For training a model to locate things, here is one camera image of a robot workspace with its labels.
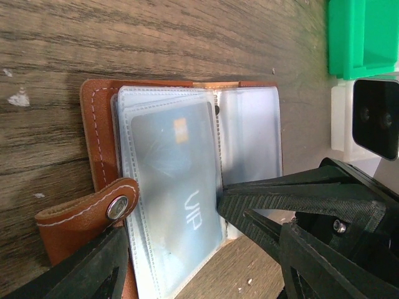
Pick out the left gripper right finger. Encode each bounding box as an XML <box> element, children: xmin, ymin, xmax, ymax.
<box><xmin>279</xmin><ymin>223</ymin><xmax>398</xmax><ymax>298</ymax></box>

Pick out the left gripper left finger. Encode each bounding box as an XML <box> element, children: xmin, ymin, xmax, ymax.
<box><xmin>5</xmin><ymin>227</ymin><xmax>128</xmax><ymax>298</ymax></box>

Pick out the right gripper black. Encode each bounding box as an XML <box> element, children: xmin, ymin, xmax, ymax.
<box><xmin>218</xmin><ymin>158</ymin><xmax>398</xmax><ymax>283</ymax></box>

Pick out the blue card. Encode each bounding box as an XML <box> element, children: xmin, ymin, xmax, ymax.
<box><xmin>131</xmin><ymin>102</ymin><xmax>223</xmax><ymax>298</ymax></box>

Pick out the white bin near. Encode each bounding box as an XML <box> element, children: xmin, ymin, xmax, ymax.
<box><xmin>331</xmin><ymin>72</ymin><xmax>398</xmax><ymax>162</ymax></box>

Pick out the green bin middle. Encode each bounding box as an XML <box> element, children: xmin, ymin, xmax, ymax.
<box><xmin>327</xmin><ymin>0</ymin><xmax>398</xmax><ymax>80</ymax></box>

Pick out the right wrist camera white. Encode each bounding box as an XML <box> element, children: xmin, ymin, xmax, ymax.
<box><xmin>352</xmin><ymin>77</ymin><xmax>398</xmax><ymax>161</ymax></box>

